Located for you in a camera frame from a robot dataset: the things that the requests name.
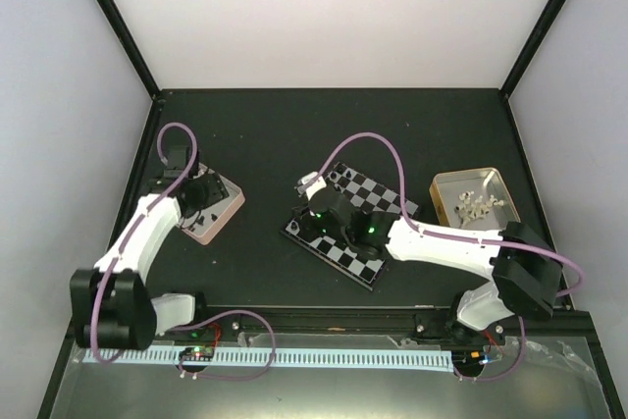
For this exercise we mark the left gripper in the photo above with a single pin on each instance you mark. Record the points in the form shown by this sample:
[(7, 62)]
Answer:
[(217, 193)]

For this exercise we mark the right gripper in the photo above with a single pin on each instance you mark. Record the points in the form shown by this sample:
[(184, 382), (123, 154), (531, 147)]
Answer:
[(310, 233)]

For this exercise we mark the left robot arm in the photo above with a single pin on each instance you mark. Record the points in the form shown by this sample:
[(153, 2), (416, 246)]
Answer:
[(111, 304)]

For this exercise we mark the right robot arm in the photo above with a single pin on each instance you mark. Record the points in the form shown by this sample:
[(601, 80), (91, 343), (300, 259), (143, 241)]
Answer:
[(521, 275)]

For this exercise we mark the black chess pieces pile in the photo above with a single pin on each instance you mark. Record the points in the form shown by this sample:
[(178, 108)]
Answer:
[(200, 221)]

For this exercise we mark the white chess pieces pile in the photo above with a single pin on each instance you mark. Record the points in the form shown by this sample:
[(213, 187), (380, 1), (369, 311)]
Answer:
[(470, 208)]

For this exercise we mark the small circuit board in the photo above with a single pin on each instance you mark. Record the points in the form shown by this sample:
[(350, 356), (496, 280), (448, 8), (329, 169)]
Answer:
[(197, 353)]

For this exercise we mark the pink metal tin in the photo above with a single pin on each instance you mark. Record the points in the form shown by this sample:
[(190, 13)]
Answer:
[(225, 210)]

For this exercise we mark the black and white chessboard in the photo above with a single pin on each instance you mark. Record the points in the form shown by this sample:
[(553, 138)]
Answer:
[(362, 211)]

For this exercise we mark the orange metal tin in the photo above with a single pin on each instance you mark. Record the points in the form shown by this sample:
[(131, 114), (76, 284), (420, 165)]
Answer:
[(446, 187)]

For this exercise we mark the black aluminium rail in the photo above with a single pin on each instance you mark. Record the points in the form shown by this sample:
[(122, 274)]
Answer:
[(427, 325)]

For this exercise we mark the light blue slotted cable duct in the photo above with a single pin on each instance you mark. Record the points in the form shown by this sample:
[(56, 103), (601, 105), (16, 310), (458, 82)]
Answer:
[(258, 357)]

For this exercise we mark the left black frame post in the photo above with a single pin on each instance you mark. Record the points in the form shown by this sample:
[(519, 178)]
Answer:
[(116, 21)]

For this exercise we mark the black frame post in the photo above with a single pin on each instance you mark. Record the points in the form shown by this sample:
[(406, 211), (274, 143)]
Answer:
[(531, 46), (116, 21)]

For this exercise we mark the right black frame post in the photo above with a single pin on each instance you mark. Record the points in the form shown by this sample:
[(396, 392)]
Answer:
[(531, 46)]

